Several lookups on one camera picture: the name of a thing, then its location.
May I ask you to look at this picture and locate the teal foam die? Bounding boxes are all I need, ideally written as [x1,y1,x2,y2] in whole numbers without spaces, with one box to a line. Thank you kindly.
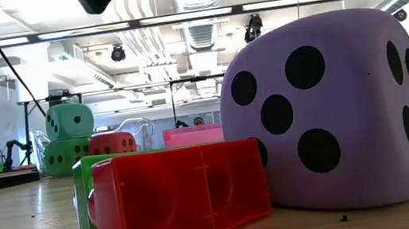
[41,100,97,144]

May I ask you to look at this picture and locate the red foam die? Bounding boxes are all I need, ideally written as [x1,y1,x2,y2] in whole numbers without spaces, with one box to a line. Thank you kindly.
[86,129,138,159]

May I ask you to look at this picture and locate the green foam die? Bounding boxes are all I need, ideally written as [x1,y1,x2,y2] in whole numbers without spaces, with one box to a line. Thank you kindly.
[40,134,96,180]

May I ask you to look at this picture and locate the long green building block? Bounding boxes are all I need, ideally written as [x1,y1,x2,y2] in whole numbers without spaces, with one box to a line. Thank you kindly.
[68,144,177,229]

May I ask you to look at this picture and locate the large red stepped block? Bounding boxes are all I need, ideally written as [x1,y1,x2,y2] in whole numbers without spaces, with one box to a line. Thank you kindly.
[81,135,276,229]

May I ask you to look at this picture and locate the purple foam die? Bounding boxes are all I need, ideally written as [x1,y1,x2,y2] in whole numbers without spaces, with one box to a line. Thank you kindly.
[208,0,409,227]

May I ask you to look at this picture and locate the black beam with light strips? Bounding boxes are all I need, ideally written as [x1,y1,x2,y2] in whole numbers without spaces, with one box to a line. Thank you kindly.
[0,0,348,49]

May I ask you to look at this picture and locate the black ceiling spotlight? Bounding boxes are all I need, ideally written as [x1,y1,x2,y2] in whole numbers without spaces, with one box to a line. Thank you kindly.
[241,13,266,45]
[109,43,128,63]
[392,7,409,24]

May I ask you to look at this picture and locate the clear plastic bin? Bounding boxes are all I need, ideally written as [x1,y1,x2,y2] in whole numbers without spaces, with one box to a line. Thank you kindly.
[30,114,158,167]

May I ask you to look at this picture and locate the pink plastic bin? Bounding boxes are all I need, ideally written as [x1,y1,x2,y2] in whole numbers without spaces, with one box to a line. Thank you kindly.
[161,121,225,149]

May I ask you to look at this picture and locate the black metal background frame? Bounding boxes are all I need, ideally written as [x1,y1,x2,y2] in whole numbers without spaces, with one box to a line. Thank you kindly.
[16,72,233,153]

